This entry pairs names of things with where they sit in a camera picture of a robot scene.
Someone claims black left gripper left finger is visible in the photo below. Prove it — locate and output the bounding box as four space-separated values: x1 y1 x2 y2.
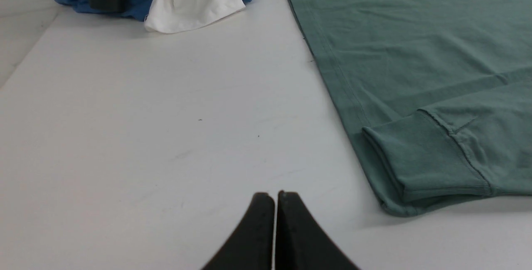
203 192 275 270

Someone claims green long-sleeved shirt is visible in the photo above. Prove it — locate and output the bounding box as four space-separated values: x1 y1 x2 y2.
289 0 532 217

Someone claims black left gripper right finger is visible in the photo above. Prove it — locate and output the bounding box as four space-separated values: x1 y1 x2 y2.
275 191 359 270

